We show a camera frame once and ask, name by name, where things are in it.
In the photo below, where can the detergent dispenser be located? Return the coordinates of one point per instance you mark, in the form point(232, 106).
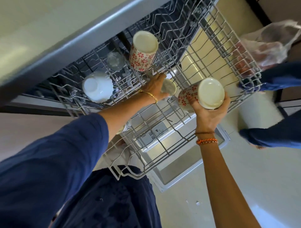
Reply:
point(157, 134)

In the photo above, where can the white ceramic bowl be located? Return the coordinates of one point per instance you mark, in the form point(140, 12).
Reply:
point(97, 87)

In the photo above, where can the blue trousers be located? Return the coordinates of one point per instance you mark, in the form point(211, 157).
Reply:
point(279, 77)

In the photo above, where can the person's right thumb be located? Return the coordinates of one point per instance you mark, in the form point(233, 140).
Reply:
point(193, 103)

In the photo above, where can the person's left fingers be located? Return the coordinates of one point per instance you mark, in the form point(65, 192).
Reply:
point(161, 78)

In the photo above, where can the clear drinking glass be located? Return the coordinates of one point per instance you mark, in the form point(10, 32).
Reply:
point(115, 60)

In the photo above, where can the person's left forearm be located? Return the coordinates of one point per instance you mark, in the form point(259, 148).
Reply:
point(124, 112)

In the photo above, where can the person's left hand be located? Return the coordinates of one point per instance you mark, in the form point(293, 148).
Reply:
point(152, 88)

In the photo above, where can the person's right forearm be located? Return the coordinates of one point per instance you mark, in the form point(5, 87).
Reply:
point(223, 178)

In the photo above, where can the grey countertop edge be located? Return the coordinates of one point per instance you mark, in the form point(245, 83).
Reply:
point(58, 44)

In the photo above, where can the gold bangle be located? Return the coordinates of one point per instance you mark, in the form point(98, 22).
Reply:
point(150, 95)

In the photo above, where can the person's right hand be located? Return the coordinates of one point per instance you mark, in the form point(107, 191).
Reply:
point(208, 118)

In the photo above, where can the stainless steel dishwasher door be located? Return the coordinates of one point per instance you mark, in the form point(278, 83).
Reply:
point(202, 58)

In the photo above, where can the small steel cup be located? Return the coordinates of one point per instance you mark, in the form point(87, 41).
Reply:
point(169, 86)

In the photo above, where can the clear plastic bag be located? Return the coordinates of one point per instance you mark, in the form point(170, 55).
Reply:
point(268, 45)

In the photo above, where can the floral ceramic mug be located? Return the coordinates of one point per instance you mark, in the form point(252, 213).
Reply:
point(207, 94)
point(143, 50)

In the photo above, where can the blue tunic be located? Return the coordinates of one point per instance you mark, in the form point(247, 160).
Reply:
point(47, 176)

